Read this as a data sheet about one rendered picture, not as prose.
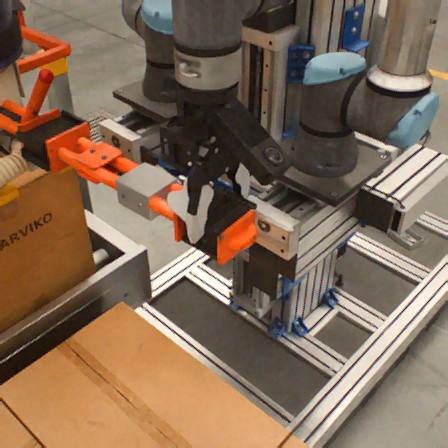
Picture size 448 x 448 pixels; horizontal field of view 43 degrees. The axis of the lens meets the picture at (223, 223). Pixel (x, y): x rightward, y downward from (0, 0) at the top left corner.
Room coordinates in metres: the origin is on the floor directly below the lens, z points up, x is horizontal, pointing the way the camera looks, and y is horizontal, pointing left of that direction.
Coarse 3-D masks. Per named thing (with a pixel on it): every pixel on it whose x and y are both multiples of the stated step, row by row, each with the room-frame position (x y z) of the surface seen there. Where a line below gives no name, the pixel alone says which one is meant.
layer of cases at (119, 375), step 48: (96, 336) 0.96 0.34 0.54; (144, 336) 0.96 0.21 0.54; (48, 384) 0.81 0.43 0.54; (96, 384) 0.81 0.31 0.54; (144, 384) 0.81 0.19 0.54; (192, 384) 0.81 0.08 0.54; (0, 432) 0.69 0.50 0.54; (48, 432) 0.69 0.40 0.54; (96, 432) 0.69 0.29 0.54; (144, 432) 0.69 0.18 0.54; (192, 432) 0.69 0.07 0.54; (240, 432) 0.69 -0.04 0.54; (288, 432) 0.69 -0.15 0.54
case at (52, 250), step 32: (32, 192) 1.09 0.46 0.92; (64, 192) 1.16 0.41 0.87; (0, 224) 1.01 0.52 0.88; (32, 224) 1.07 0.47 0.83; (64, 224) 1.14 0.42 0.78; (0, 256) 0.99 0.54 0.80; (32, 256) 1.05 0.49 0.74; (64, 256) 1.12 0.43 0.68; (0, 288) 0.97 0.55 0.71; (32, 288) 1.04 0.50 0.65; (64, 288) 1.11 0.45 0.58; (0, 320) 0.95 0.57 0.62
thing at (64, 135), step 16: (48, 112) 0.85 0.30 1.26; (64, 112) 0.86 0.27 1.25; (32, 128) 0.82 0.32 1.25; (48, 128) 0.82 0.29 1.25; (64, 128) 0.82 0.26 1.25; (80, 128) 0.81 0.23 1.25; (32, 144) 0.77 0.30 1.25; (48, 144) 0.76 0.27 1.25; (64, 144) 0.78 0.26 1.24; (32, 160) 0.78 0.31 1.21; (48, 160) 0.76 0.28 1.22
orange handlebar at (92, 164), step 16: (32, 32) 1.27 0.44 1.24; (64, 48) 1.18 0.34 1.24; (32, 64) 1.12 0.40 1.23; (16, 112) 0.90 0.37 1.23; (16, 128) 0.84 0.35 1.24; (80, 144) 0.79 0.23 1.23; (96, 144) 0.78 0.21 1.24; (64, 160) 0.75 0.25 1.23; (80, 160) 0.73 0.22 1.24; (96, 160) 0.73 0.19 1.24; (112, 160) 0.74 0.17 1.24; (128, 160) 0.74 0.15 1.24; (96, 176) 0.70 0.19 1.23; (112, 176) 0.69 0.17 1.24; (160, 208) 0.62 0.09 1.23; (240, 240) 0.55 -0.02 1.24
